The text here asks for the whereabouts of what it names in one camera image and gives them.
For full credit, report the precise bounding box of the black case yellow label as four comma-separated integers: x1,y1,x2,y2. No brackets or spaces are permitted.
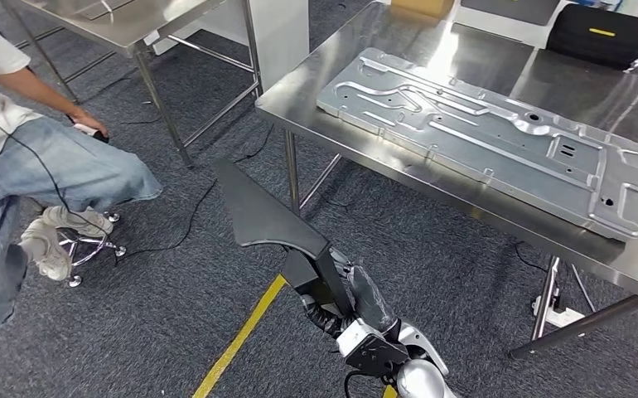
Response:
545,2,638,71

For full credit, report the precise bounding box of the white cabinet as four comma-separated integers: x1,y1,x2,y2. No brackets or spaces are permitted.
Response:
151,0,310,95

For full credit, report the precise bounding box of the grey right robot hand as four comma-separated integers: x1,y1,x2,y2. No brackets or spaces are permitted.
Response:
326,247,401,336

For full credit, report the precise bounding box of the yellow floor tape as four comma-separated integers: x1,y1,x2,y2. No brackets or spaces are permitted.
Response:
192,273,398,398

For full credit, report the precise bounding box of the steel table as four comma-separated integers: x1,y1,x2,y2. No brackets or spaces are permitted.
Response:
0,0,265,168

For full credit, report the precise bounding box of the white handheld controller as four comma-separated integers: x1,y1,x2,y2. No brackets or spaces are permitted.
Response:
73,123,110,145

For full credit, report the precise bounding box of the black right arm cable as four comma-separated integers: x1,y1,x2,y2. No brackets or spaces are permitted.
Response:
343,369,403,398

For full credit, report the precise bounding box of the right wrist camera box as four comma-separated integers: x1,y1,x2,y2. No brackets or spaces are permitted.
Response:
336,318,409,378

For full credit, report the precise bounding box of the white power strip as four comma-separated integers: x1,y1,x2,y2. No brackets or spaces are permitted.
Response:
533,296,587,331

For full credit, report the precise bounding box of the grey flat box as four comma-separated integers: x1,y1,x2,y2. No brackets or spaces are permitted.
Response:
458,0,563,27

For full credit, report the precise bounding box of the person's hand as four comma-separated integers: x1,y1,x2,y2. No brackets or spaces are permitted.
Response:
69,107,110,139

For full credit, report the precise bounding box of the stamped sheet metal panel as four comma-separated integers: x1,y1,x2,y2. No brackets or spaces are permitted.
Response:
316,46,638,243

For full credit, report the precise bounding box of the black floor cable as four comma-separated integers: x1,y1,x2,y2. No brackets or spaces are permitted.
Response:
514,241,548,274
0,82,276,265

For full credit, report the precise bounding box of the chrome wheeled stool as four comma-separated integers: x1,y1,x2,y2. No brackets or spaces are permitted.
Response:
58,211,128,289

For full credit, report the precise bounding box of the black plastic plate bracket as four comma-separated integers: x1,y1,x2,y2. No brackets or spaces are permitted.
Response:
211,158,355,320

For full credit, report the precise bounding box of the cardboard box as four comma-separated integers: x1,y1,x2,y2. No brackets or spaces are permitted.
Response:
390,0,457,20

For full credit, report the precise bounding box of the person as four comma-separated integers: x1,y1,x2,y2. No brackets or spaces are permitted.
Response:
0,7,163,331

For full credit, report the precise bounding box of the steel workbench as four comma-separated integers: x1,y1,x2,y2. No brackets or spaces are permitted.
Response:
255,0,638,361

